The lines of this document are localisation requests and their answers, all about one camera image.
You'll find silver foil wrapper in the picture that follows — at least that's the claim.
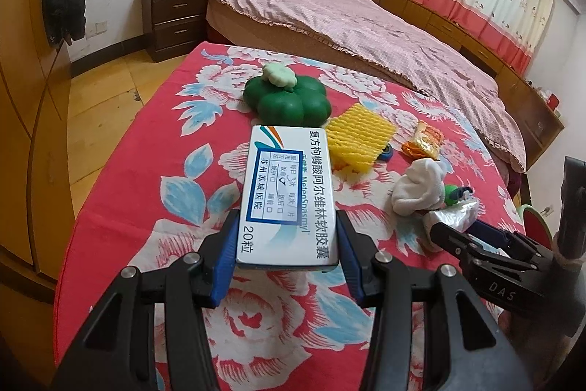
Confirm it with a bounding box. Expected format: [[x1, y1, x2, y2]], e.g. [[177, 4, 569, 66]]
[[422, 198, 480, 242]]

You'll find white cloth sock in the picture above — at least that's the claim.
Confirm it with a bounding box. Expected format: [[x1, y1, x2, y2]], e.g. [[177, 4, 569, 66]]
[[391, 158, 447, 216]]

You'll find orange snack packet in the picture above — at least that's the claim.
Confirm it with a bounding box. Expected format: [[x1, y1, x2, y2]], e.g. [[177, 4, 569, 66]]
[[401, 120, 444, 161]]

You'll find yellow foam fruit net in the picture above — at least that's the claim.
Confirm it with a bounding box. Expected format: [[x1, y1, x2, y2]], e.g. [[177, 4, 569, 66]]
[[325, 103, 396, 174]]

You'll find white medicine box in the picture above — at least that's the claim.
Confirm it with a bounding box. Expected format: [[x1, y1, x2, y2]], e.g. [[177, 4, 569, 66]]
[[236, 125, 338, 270]]

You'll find red bin with green rim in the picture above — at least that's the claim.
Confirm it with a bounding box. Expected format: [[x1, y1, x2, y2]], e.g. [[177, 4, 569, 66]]
[[518, 204, 553, 250]]

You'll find red floral tablecloth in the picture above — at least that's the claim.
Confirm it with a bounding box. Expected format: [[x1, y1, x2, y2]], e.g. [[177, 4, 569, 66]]
[[52, 40, 526, 391]]

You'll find blue fidget spinner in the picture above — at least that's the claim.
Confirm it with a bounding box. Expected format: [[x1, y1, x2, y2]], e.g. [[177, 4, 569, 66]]
[[378, 144, 393, 163]]

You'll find wooden corner shelf unit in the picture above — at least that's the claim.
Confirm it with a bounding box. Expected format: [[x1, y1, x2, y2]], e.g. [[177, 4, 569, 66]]
[[511, 81, 564, 169]]

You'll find long wooden low cabinet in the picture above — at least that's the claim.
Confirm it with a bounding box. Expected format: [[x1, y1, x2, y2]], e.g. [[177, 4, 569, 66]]
[[356, 0, 533, 108]]

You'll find red box on shelf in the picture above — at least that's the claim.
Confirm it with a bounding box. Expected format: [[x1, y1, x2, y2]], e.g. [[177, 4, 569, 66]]
[[546, 93, 559, 111]]

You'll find wooden wardrobe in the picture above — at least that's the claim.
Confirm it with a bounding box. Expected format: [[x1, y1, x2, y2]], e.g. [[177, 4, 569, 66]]
[[1, 0, 74, 285]]

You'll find green clover squishy toy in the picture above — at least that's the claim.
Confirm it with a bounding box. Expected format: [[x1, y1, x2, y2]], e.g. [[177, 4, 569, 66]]
[[242, 63, 332, 127]]

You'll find pink checked bedspread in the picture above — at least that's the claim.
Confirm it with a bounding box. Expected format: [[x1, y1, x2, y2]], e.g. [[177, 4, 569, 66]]
[[218, 0, 526, 173]]

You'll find dark wooden nightstand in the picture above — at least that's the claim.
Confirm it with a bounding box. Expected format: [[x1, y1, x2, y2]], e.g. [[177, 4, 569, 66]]
[[141, 0, 208, 63]]

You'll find wall outlet with cable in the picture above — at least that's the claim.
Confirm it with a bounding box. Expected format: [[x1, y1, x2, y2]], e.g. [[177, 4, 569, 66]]
[[540, 204, 553, 217]]

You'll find bed with brown frame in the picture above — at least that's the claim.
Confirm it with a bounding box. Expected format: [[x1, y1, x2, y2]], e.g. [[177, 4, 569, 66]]
[[205, 0, 522, 195]]

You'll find white wall socket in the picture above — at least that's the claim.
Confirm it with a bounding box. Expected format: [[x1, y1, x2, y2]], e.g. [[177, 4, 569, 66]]
[[85, 21, 108, 39]]

